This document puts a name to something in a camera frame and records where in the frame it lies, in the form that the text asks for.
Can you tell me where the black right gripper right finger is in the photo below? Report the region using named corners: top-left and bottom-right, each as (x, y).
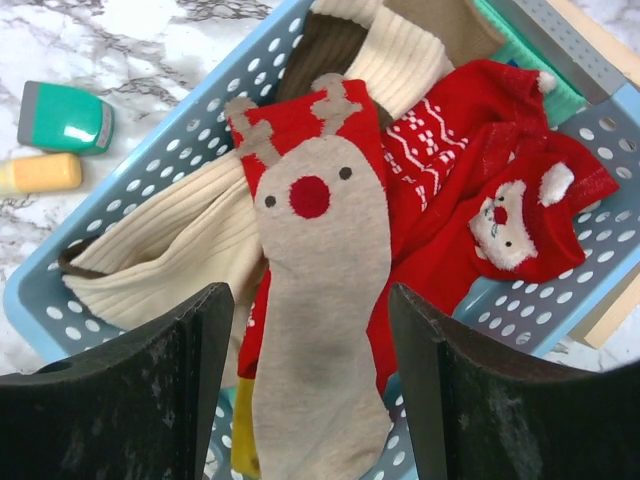
top-left (389, 284), bottom-right (639, 479)

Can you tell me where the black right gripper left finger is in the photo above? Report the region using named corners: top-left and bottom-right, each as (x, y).
top-left (1, 284), bottom-right (234, 479)

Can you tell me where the red beige reindeer sock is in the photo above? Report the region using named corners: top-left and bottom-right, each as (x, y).
top-left (225, 73), bottom-right (391, 479)

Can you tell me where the blue perforated plastic basket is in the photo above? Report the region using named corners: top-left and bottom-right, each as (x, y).
top-left (1, 1), bottom-right (639, 479)

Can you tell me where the cream ribbed sock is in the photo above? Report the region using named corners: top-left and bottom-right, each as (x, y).
top-left (59, 0), bottom-right (456, 391)

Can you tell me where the red santa sock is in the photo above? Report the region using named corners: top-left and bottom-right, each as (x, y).
top-left (369, 58), bottom-right (621, 396)

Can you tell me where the yellow highlighter pen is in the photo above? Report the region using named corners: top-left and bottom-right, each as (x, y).
top-left (1, 153), bottom-right (83, 195)

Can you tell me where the green grey eraser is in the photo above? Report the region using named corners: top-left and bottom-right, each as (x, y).
top-left (17, 81), bottom-right (115, 155)

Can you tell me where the green cloth item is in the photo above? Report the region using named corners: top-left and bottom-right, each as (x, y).
top-left (474, 0), bottom-right (589, 129)

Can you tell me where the wooden hanger rack frame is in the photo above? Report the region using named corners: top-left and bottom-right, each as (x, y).
top-left (550, 1), bottom-right (639, 353)

